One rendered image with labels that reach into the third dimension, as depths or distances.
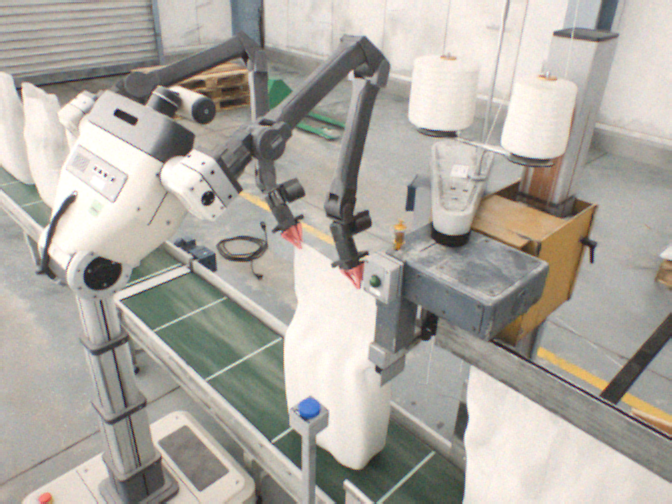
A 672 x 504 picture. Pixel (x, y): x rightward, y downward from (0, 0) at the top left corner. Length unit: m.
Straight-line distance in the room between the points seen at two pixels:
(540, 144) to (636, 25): 5.12
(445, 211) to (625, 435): 0.59
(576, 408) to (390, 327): 0.44
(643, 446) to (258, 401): 1.37
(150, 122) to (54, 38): 7.32
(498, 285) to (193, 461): 1.41
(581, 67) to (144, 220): 1.08
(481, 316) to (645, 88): 5.37
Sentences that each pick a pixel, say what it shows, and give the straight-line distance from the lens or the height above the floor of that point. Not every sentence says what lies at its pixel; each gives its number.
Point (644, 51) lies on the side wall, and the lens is 6.36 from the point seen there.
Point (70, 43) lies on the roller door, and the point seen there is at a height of 0.50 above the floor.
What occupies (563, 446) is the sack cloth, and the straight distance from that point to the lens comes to 1.43.
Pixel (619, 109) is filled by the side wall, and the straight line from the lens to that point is 6.48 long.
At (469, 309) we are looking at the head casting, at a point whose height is 1.30.
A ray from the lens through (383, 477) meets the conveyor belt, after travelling 1.99.
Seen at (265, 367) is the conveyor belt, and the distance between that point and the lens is 2.34.
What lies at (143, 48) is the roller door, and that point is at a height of 0.33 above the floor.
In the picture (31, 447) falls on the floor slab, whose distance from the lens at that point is 2.82.
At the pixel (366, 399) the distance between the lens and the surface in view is 1.73.
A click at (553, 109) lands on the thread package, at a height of 1.64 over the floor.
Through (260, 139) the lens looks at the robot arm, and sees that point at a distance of 1.27.
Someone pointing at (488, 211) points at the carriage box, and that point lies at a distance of 1.48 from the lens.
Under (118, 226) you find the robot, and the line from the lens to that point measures 1.38.
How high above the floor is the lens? 1.95
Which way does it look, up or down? 30 degrees down
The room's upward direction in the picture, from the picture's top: 2 degrees clockwise
